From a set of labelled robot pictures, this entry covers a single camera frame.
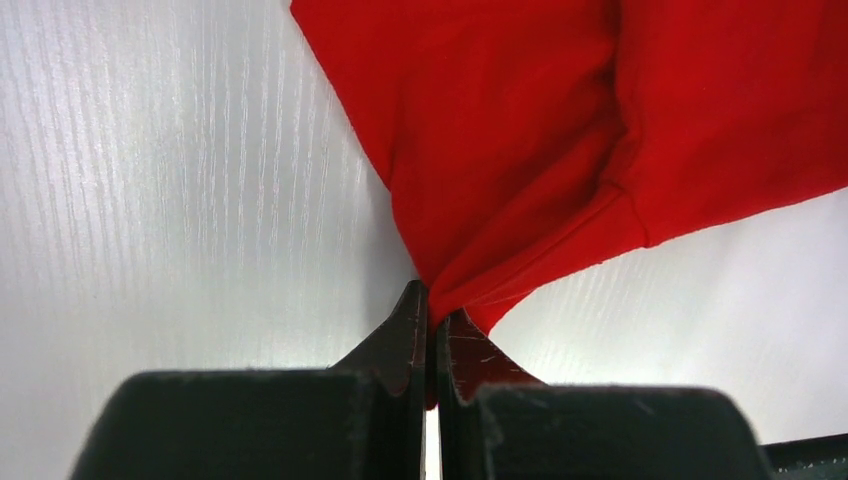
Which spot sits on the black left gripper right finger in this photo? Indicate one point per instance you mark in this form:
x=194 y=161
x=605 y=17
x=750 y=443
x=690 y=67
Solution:
x=497 y=421

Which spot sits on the red t-shirt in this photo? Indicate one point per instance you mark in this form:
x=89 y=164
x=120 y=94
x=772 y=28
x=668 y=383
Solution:
x=523 y=141

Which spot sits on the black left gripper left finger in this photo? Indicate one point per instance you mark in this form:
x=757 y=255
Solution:
x=361 y=418

